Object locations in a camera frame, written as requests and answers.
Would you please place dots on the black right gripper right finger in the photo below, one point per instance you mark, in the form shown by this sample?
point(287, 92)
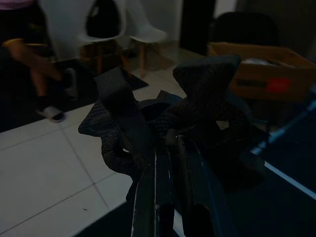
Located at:
point(209, 98)

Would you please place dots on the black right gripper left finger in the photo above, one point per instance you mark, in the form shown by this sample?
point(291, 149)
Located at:
point(116, 118)

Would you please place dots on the cardboard box with red label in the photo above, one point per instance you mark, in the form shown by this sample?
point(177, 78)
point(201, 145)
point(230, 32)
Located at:
point(271, 64)

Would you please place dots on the white shell chair wooden legs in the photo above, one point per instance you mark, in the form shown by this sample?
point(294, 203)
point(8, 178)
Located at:
point(103, 42)
point(146, 32)

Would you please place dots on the black padded chair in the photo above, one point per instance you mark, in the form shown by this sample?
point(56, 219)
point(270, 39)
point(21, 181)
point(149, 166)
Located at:
point(244, 27)

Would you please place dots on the black backpack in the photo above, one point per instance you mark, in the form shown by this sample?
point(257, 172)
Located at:
point(103, 19)

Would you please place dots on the person in black shorts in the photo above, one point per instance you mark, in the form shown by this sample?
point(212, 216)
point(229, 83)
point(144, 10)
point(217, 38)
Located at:
point(24, 54)

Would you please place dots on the white tape strip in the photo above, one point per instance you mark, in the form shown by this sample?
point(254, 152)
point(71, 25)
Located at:
point(291, 179)

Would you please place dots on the large black floor mat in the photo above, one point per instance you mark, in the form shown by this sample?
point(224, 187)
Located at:
point(284, 212)

